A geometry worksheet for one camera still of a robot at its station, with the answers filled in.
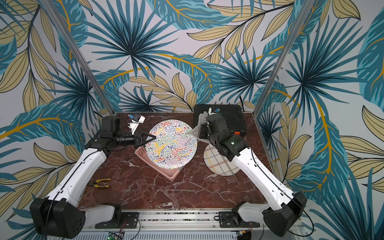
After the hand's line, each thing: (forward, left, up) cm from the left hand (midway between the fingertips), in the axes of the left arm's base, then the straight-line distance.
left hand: (154, 139), depth 70 cm
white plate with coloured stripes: (+2, -34, -27) cm, 44 cm away
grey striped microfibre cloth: (+8, -23, +6) cm, 25 cm away
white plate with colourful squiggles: (-1, -9, -5) cm, 10 cm away
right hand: (+7, -23, +4) cm, 24 cm away
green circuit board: (-36, +20, -30) cm, 51 cm away
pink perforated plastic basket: (-8, -7, -21) cm, 24 cm away
